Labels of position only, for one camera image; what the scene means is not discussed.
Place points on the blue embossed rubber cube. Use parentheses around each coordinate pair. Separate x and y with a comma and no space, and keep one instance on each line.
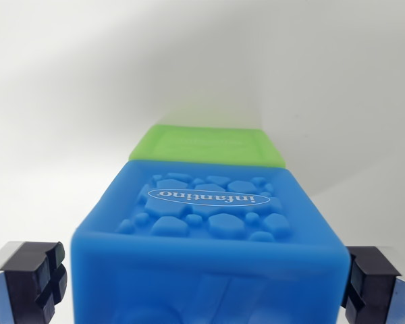
(209,263)

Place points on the green embossed rubber cube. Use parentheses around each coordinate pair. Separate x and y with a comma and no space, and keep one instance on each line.
(206,143)

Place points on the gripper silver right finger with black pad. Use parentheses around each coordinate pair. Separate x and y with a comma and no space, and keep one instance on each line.
(381,287)

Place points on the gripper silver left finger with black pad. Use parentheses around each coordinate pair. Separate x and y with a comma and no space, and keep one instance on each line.
(23,287)

